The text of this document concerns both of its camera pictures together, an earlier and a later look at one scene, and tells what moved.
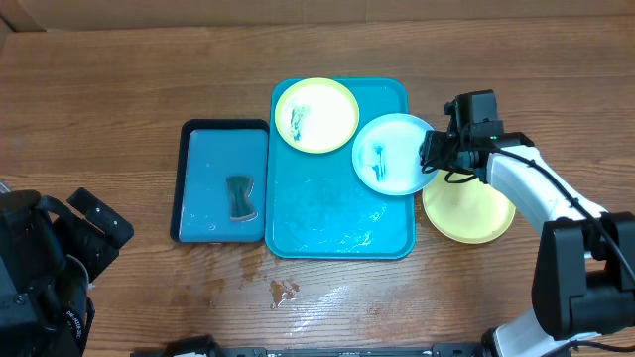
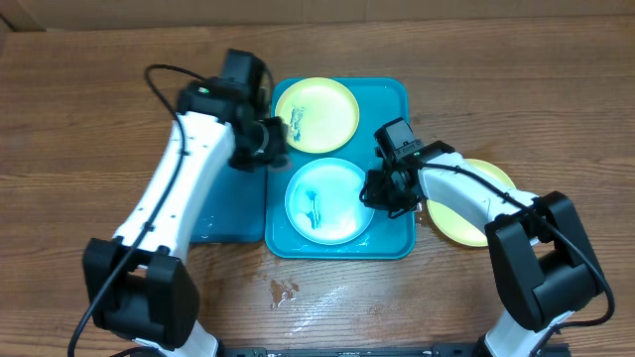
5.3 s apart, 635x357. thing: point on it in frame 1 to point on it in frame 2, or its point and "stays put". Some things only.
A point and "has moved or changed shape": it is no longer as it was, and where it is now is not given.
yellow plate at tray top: [317, 115] stays put
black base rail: [204, 346] stays put
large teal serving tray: [318, 207] stays put
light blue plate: [386, 155] has moved or changed shape
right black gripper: [434, 152] to [374, 191]
